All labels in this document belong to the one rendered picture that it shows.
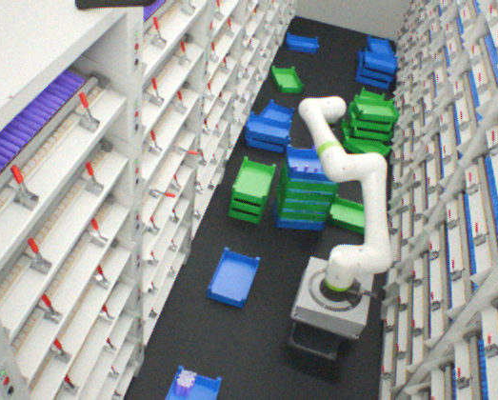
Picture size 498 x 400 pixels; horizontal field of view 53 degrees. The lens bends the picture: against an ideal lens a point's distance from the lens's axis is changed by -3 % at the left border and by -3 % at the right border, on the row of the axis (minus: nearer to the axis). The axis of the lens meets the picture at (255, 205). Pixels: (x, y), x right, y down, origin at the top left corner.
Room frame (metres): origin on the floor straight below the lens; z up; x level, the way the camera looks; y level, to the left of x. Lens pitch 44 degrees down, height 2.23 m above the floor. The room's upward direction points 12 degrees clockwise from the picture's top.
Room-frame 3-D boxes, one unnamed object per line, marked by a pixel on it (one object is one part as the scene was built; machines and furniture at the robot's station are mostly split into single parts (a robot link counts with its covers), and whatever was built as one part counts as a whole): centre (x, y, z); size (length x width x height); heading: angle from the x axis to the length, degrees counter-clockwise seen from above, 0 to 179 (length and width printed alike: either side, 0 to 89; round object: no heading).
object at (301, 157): (2.31, -0.27, 0.44); 0.30 x 0.20 x 0.08; 100
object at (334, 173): (1.80, -0.31, 0.86); 0.18 x 0.13 x 0.12; 21
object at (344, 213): (2.40, -0.62, 0.04); 0.30 x 0.20 x 0.08; 83
